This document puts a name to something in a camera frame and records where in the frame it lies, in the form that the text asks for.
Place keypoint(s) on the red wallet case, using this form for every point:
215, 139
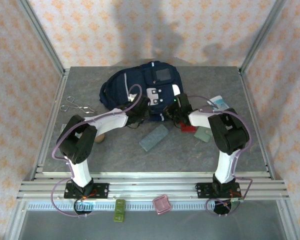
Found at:
188, 128

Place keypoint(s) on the navy blue backpack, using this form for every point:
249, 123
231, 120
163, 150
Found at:
140, 80

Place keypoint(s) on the grey-blue pencil case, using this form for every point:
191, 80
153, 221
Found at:
153, 137

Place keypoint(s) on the green snap wallet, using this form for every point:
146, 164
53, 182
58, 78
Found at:
202, 135

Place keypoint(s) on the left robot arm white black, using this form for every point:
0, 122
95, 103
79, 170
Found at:
107, 122

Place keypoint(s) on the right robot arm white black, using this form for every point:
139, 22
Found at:
227, 132

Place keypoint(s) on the white blue tube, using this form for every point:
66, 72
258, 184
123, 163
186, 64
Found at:
218, 102

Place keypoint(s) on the tan round tag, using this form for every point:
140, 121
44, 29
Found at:
100, 138

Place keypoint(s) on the pink square lid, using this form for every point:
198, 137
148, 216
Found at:
161, 205

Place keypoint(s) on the green button block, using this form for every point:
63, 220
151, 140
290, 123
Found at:
119, 211

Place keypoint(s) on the aluminium side rail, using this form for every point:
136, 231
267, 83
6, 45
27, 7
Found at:
54, 110
253, 110

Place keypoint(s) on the aluminium mounting rail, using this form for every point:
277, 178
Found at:
150, 186

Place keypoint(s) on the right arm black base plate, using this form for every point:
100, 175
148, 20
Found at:
202, 190

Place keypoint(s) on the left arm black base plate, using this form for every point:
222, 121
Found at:
101, 190

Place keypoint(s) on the aluminium frame post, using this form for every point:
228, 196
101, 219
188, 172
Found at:
262, 35
41, 35

